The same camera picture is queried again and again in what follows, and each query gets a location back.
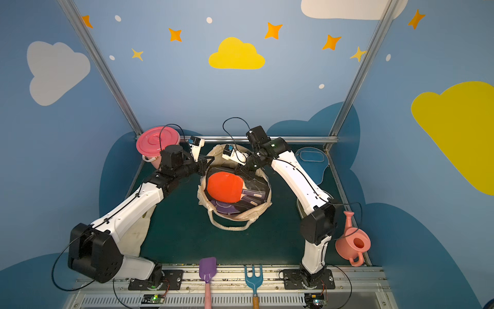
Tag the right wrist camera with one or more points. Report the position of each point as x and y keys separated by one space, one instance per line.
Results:
x=230 y=152

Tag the teal toy garden fork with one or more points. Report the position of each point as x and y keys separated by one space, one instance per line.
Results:
x=254 y=282

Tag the olive green paddle case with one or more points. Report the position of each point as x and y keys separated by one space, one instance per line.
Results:
x=300 y=209

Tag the blue paddle case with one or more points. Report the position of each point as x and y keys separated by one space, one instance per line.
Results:
x=314 y=161

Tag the beige canvas tote bag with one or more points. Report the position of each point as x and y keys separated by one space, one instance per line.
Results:
x=233 y=222

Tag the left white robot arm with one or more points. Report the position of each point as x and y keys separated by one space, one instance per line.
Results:
x=93 y=249

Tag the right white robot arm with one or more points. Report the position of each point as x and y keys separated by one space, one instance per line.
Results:
x=320 y=222

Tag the aluminium front rail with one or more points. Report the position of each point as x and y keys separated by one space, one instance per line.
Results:
x=365 y=287

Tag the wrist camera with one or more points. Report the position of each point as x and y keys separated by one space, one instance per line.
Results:
x=196 y=144
x=230 y=152

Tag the beige work glove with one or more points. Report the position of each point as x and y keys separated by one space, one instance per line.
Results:
x=136 y=235

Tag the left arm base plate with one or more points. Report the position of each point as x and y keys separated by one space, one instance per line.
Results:
x=170 y=279

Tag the pink bucket with lid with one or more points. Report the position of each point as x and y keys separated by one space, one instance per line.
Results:
x=153 y=141

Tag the pink watering can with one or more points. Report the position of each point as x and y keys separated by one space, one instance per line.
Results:
x=353 y=243

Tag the purple paddle case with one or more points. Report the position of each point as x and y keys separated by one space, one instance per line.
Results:
x=228 y=208

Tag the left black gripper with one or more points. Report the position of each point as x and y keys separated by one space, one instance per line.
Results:
x=200 y=166

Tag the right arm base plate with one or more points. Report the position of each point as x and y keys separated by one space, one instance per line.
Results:
x=299 y=279

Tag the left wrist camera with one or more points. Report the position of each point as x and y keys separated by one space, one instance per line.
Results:
x=196 y=144

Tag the purple toy shovel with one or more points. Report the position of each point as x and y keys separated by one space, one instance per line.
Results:
x=207 y=270

